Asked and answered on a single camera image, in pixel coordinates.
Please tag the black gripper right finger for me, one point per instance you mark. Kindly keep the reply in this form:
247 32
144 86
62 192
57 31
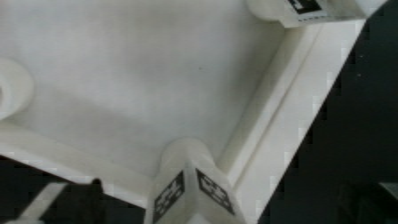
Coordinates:
368 203

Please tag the white square tabletop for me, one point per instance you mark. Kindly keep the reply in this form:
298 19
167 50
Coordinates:
133 71

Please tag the white table leg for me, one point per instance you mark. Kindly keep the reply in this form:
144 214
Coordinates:
190 196
304 12

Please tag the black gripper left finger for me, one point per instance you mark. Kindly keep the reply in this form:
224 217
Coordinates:
67 204

